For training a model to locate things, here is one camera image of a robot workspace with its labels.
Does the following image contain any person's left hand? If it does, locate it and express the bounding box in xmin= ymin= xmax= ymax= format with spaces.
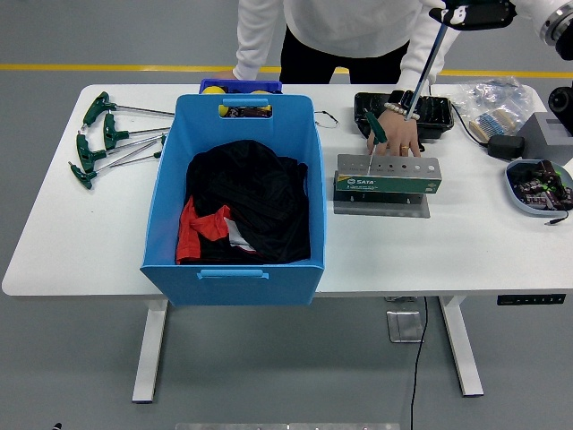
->
xmin=366 ymin=107 xmax=423 ymax=159

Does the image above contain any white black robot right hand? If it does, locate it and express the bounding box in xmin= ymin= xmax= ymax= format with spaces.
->
xmin=428 ymin=0 xmax=550 ymax=31

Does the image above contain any small green T-handle hex key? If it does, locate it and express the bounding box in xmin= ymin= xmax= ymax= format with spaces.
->
xmin=363 ymin=110 xmax=388 ymax=176

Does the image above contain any metal hex key stand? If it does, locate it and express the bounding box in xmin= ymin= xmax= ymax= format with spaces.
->
xmin=332 ymin=153 xmax=443 ymax=219

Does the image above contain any large green T-handle hex key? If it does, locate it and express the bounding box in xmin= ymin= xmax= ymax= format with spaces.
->
xmin=404 ymin=3 xmax=469 ymax=122

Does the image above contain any grey square box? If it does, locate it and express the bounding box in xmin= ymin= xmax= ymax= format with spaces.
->
xmin=517 ymin=111 xmax=573 ymax=166

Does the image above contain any large blue plastic box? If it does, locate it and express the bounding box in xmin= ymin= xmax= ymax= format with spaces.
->
xmin=140 ymin=93 xmax=329 ymax=308

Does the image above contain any small dark blue bin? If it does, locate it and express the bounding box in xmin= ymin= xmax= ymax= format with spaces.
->
xmin=199 ymin=78 xmax=285 ymax=96

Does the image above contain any black plastic tray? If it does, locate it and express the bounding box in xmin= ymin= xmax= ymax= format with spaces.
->
xmin=354 ymin=91 xmax=456 ymax=142

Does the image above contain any dark brown glossy item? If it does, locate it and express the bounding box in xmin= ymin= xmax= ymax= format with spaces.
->
xmin=228 ymin=106 xmax=273 ymax=120

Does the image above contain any clear plastic bag of resistors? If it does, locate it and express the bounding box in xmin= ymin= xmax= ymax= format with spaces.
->
xmin=454 ymin=75 xmax=534 ymax=131

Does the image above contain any taped resistor bundle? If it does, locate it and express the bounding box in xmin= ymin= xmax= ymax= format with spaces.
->
xmin=467 ymin=111 xmax=523 ymax=144

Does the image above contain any yellow floor tape line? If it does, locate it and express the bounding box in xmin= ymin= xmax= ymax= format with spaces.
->
xmin=0 ymin=64 xmax=573 ymax=78

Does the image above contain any black power adapter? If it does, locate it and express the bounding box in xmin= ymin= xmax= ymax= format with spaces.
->
xmin=486 ymin=135 xmax=526 ymax=161

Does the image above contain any white table leg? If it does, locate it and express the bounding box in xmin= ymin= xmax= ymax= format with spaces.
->
xmin=438 ymin=296 xmax=484 ymax=399
xmin=132 ymin=299 xmax=169 ymax=404

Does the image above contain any black cloth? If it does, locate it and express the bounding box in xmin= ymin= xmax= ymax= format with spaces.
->
xmin=184 ymin=140 xmax=312 ymax=265

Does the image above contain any person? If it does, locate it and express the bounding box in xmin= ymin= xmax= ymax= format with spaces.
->
xmin=217 ymin=0 xmax=465 ymax=159

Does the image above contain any light blue bowl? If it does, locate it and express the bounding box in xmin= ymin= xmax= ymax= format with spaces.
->
xmin=505 ymin=159 xmax=573 ymax=219

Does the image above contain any red cloth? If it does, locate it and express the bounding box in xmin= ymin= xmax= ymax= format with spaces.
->
xmin=175 ymin=196 xmax=233 ymax=265

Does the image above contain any white cloth tag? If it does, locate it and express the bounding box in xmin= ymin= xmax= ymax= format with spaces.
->
xmin=223 ymin=218 xmax=257 ymax=253

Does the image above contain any silver floor plate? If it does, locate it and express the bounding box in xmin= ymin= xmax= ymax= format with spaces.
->
xmin=386 ymin=310 xmax=425 ymax=344

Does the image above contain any black table control panel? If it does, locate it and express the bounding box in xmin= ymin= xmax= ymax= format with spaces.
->
xmin=496 ymin=294 xmax=568 ymax=306

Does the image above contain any white bead bracelet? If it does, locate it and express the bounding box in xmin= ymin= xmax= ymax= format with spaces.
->
xmin=383 ymin=102 xmax=422 ymax=121

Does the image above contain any black floor cable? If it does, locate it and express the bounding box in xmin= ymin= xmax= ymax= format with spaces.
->
xmin=409 ymin=297 xmax=429 ymax=430

